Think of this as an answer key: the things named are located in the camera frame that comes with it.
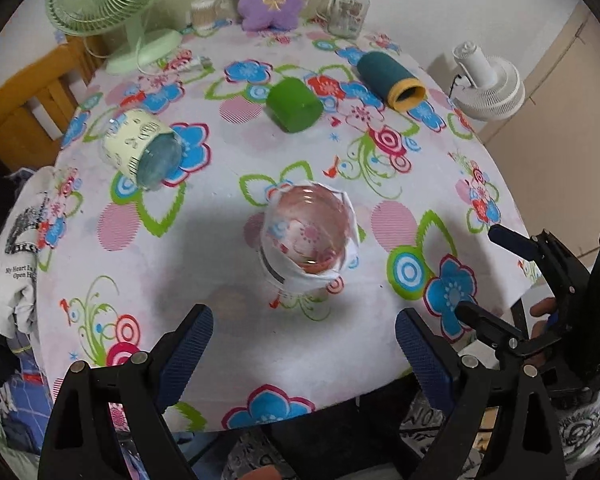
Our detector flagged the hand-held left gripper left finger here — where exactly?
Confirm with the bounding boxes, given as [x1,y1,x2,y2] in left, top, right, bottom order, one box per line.
[37,304,215,480]

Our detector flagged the person's right hand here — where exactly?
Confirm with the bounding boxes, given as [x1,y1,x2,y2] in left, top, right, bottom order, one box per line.
[522,297,561,368]

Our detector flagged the green cup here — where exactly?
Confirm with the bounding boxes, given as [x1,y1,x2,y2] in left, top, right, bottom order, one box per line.
[265,77,323,134]

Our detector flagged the clear cup pale yellow label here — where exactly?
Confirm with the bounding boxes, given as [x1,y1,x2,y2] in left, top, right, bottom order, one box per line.
[102,110,182,192]

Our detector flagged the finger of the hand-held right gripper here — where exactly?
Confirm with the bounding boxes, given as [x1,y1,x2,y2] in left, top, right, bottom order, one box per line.
[454,302,572,362]
[488,224,589,311]

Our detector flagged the white printed shirt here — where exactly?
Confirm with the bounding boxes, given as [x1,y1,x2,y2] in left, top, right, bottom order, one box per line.
[0,165,56,336]

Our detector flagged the blue checked bedding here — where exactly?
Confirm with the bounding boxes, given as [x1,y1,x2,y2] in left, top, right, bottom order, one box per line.
[0,330,61,480]

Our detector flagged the clear glass cup white wrap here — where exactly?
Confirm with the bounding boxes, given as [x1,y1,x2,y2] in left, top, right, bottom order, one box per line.
[259,183,356,293]

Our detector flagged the person's printed pants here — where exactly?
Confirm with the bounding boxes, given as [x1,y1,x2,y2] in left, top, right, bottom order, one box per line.
[222,390,486,480]

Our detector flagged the cotton swab container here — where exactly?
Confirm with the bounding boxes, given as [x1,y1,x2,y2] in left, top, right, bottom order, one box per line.
[189,0,222,28]

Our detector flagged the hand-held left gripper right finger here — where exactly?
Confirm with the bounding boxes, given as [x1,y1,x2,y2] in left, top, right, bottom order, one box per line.
[395,307,568,480]

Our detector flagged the dark teal cup yellow rim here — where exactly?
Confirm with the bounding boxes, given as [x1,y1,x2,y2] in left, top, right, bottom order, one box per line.
[356,51,427,112]

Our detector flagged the floral tablecloth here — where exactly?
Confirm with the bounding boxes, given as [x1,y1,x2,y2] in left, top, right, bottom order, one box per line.
[35,20,546,433]

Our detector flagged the wooden chair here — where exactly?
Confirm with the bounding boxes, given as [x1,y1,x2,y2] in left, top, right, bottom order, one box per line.
[0,35,103,171]

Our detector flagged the white desk fan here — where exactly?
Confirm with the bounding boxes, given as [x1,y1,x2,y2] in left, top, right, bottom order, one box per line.
[450,42,526,122]

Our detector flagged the glass jar with lid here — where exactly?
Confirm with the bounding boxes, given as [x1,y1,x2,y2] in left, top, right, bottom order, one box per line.
[327,0,373,40]

